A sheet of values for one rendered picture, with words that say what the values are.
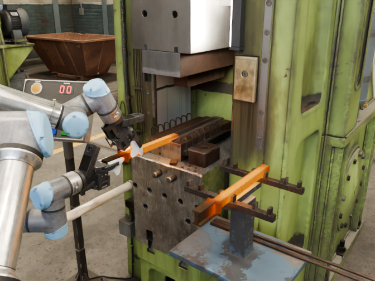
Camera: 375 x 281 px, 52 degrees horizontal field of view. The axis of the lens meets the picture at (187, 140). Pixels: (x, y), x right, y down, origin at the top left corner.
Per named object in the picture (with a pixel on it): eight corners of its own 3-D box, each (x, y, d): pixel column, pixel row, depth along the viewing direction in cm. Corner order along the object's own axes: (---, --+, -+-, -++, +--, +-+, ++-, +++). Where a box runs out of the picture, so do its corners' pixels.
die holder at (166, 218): (200, 270, 165) (201, 175, 149) (135, 239, 186) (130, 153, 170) (259, 214, 207) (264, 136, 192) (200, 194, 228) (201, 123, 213)
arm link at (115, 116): (106, 100, 136) (123, 103, 132) (111, 109, 140) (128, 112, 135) (92, 114, 133) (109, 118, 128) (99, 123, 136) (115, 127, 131)
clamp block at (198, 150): (205, 168, 155) (205, 154, 153) (187, 163, 160) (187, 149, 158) (220, 159, 164) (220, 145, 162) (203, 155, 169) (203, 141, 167)
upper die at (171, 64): (180, 77, 150) (179, 53, 147) (142, 72, 161) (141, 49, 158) (234, 64, 182) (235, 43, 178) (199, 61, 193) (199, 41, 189)
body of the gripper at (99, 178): (97, 179, 141) (70, 192, 132) (95, 158, 138) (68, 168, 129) (112, 184, 137) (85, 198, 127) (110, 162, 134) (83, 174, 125)
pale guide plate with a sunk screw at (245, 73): (253, 102, 147) (256, 57, 142) (232, 99, 152) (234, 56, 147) (255, 101, 149) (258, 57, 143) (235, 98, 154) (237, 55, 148)
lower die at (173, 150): (181, 161, 162) (181, 143, 159) (145, 151, 173) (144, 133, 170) (231, 135, 194) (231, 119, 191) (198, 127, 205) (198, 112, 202)
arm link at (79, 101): (51, 115, 119) (83, 98, 120) (51, 106, 129) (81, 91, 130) (65, 136, 122) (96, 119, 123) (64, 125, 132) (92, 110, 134)
